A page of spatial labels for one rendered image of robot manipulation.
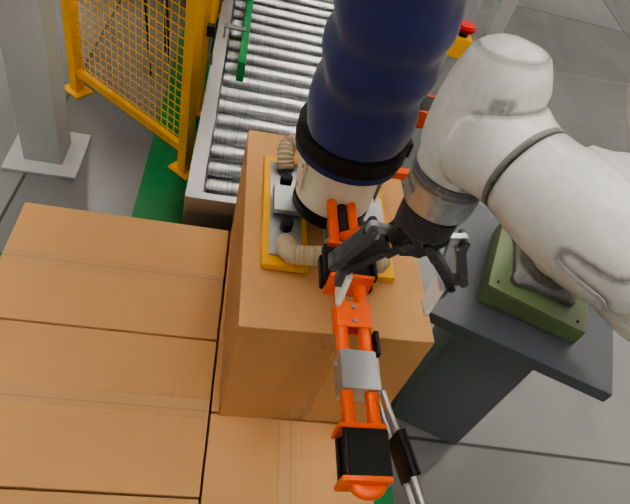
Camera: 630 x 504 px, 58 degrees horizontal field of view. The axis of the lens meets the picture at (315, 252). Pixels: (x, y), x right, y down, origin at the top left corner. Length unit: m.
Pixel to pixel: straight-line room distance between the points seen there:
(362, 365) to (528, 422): 1.57
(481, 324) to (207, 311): 0.73
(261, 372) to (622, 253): 0.87
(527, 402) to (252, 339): 1.56
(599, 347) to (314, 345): 0.85
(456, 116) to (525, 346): 1.05
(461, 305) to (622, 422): 1.29
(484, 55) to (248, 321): 0.70
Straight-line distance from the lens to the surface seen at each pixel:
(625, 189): 0.56
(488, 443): 2.31
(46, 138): 2.68
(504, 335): 1.56
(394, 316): 1.19
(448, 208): 0.66
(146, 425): 1.43
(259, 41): 2.72
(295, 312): 1.13
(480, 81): 0.57
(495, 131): 0.57
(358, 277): 1.01
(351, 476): 0.84
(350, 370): 0.91
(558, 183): 0.54
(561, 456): 2.45
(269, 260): 1.17
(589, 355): 1.67
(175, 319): 1.57
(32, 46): 2.43
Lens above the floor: 1.86
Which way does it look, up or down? 47 degrees down
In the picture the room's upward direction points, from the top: 19 degrees clockwise
